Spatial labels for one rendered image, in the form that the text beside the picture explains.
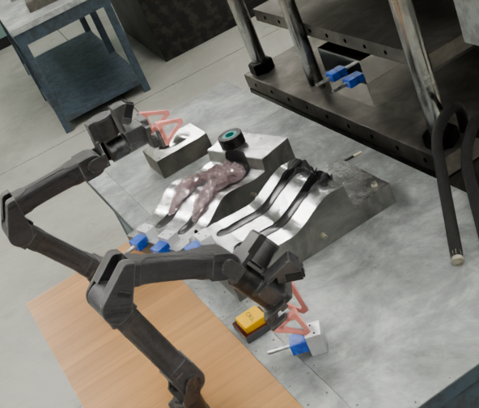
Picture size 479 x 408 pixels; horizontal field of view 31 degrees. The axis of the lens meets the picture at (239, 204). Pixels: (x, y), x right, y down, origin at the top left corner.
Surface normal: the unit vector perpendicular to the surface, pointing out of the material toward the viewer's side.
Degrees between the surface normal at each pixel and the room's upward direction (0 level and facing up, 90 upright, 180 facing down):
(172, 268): 88
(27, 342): 0
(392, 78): 90
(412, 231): 0
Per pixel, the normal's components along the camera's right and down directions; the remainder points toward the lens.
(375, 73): 0.42, 0.31
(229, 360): -0.36, -0.80
